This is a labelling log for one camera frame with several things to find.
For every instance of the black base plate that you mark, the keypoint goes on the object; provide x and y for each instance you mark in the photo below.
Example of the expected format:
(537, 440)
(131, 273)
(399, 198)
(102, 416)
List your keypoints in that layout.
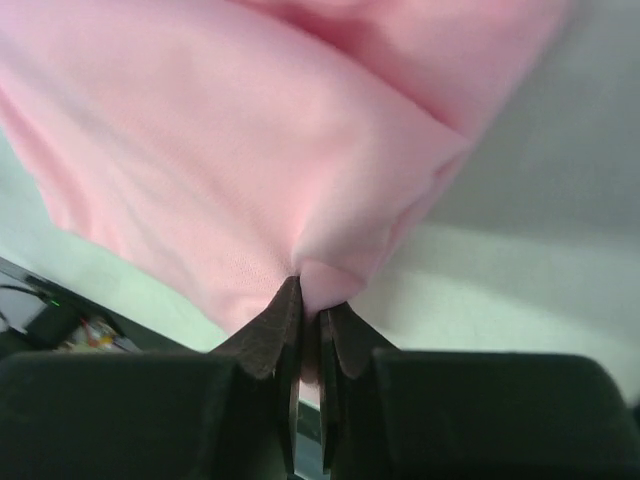
(40, 315)

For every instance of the pink t shirt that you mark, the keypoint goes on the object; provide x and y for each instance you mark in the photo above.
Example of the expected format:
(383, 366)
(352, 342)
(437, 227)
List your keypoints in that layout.
(223, 146)

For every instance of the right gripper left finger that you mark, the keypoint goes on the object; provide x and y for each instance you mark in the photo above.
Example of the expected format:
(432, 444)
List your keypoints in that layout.
(227, 414)

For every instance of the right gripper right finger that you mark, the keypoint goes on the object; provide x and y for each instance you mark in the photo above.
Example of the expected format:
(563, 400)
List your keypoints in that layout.
(388, 413)

